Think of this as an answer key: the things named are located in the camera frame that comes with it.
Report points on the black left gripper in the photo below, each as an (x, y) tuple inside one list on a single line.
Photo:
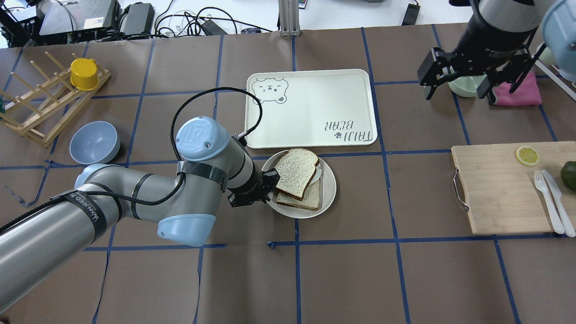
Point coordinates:
[(254, 185)]

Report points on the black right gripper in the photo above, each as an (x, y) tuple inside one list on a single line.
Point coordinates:
[(482, 41)]

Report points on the bread slice with brown crust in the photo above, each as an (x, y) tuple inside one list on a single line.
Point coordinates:
[(296, 169)]

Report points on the cream round plate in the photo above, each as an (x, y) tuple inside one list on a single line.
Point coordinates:
[(329, 190)]

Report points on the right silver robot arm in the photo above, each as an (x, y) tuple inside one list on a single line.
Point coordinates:
[(556, 19)]

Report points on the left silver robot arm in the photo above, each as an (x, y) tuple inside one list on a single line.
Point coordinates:
[(184, 207)]

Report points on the bread slice on plate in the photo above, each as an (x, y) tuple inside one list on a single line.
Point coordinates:
[(311, 200)]

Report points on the green bowl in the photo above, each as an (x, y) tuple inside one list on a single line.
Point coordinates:
[(466, 86)]

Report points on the pink cloth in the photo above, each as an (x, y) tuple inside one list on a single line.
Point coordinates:
[(526, 94)]

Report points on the black power adapter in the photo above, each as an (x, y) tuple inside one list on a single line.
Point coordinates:
[(411, 14)]

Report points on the cream bear tray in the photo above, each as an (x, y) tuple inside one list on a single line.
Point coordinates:
[(310, 109)]

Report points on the cream cup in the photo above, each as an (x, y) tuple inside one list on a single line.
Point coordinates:
[(546, 55)]

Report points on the lemon half slice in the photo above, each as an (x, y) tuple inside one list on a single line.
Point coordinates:
[(527, 155)]

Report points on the wooden cutting board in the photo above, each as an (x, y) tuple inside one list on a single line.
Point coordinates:
[(499, 192)]

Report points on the white plastic fork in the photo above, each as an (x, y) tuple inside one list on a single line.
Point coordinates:
[(542, 186)]

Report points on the green avocado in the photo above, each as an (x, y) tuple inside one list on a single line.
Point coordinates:
[(568, 175)]

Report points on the white plastic knife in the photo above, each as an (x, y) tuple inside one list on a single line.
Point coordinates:
[(569, 229)]

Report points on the blue-grey bowl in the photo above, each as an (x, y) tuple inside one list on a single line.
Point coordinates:
[(97, 142)]

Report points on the yellow cup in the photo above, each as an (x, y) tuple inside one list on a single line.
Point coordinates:
[(84, 74)]

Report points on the wooden dish rack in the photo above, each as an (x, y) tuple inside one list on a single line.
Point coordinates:
[(42, 113)]

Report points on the white wire cup rack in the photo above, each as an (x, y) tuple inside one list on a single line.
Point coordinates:
[(553, 72)]

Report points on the aluminium frame post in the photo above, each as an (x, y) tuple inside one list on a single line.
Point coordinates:
[(289, 18)]

